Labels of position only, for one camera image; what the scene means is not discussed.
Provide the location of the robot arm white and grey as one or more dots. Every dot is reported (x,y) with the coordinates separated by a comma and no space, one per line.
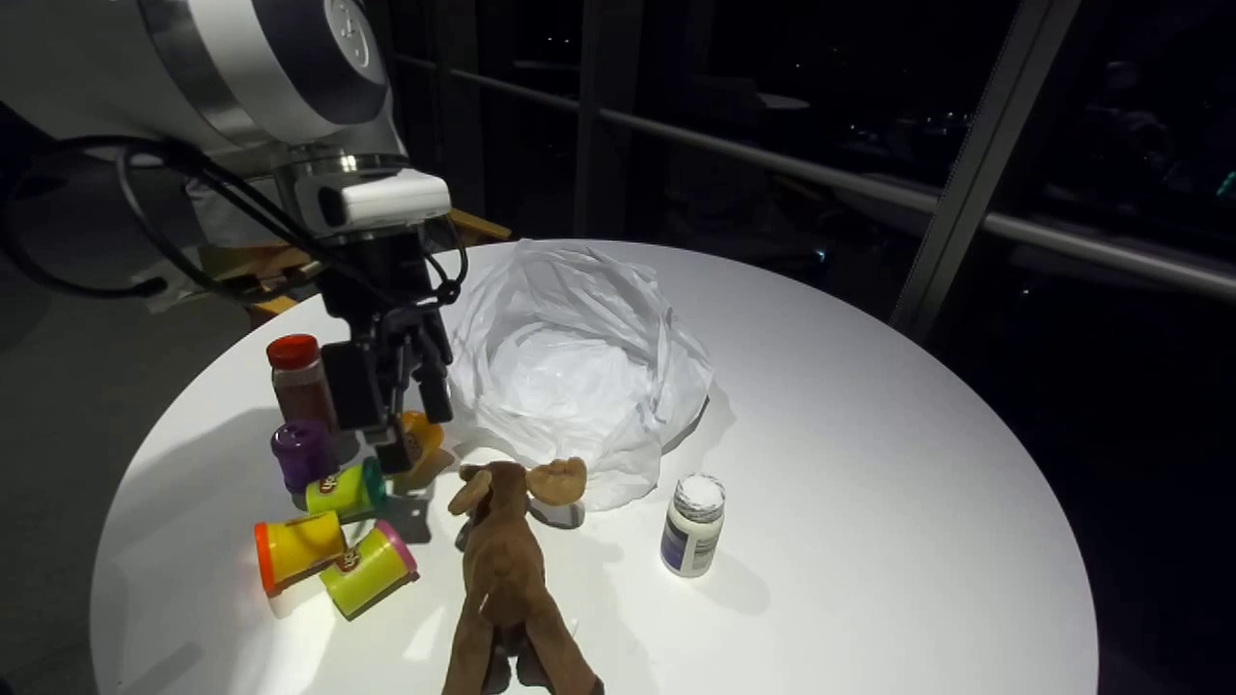
(194,62)

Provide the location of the clear plastic bag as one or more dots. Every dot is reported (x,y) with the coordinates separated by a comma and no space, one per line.
(581,373)

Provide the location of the teal lid dough tub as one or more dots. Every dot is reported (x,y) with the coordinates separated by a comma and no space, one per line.
(343,491)

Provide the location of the white bottle blue label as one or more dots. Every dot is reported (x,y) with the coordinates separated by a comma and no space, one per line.
(693,521)

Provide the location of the brown plush moose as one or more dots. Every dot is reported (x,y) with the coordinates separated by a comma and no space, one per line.
(508,582)

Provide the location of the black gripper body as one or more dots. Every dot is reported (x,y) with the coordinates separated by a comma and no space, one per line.
(380,289)

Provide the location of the spice jar red lid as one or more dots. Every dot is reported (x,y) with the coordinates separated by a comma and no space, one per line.
(298,381)

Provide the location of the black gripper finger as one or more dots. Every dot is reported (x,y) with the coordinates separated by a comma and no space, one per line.
(432,373)
(358,387)

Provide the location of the metal window railing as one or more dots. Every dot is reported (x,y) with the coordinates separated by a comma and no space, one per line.
(835,180)

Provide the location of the grey window post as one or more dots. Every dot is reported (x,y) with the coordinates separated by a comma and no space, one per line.
(980,154)

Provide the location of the yellow wooden plank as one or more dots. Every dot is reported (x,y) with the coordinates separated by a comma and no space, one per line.
(482,226)
(276,305)

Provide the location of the lime green dough tub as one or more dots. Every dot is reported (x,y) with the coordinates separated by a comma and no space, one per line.
(371,569)

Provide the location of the yellow tub orange lid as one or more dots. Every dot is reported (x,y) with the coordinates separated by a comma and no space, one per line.
(428,444)

